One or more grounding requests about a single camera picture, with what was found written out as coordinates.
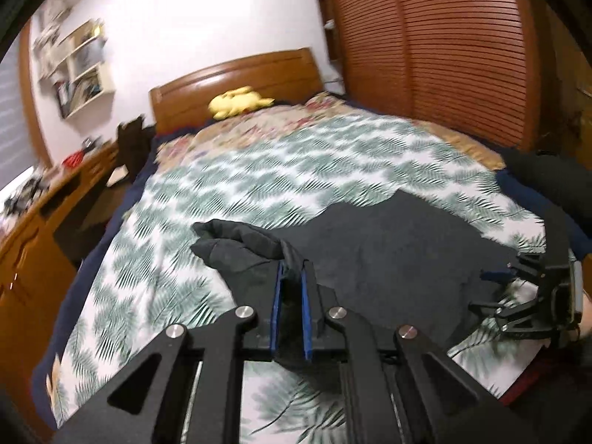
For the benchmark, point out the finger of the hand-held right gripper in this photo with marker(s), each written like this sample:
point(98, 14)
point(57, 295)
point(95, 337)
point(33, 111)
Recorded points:
point(522, 268)
point(513, 317)

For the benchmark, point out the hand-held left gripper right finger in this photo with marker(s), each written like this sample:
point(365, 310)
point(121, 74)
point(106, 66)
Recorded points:
point(306, 319)

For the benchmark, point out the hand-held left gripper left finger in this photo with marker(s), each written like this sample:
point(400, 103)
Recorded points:
point(277, 305)

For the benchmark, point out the black jacket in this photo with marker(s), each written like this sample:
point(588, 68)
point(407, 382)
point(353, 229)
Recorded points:
point(393, 259)

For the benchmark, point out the dark blue bed sheet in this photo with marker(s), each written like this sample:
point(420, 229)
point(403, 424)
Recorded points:
point(527, 194)

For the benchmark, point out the dark cloth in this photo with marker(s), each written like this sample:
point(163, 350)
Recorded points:
point(555, 180)

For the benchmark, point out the leaf print blanket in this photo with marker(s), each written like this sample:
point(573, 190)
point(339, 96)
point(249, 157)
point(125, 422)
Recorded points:
point(277, 171)

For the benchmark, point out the floral quilt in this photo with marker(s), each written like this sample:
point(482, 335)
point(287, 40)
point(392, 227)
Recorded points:
point(259, 132)

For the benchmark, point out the yellow plush toy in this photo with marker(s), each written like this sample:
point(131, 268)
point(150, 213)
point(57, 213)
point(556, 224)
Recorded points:
point(233, 101)

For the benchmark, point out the black bag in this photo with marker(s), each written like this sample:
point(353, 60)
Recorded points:
point(134, 148)

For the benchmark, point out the wooden louvered wardrobe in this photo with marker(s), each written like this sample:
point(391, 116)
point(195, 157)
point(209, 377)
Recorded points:
point(462, 55)

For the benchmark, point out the wooden headboard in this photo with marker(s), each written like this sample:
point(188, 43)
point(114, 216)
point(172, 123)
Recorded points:
point(259, 74)

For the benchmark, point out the red container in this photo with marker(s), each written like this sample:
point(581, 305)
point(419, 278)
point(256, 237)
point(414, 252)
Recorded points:
point(74, 160)

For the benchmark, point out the wooden desk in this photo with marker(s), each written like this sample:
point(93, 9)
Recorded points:
point(27, 286)

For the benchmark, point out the pile of small clutter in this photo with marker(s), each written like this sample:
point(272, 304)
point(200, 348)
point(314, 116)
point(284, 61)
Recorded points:
point(23, 194)

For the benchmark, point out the window blind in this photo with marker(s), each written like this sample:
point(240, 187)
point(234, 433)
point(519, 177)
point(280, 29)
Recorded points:
point(14, 125)

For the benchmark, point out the white wall shelf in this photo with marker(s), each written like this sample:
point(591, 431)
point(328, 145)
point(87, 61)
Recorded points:
point(106, 81)

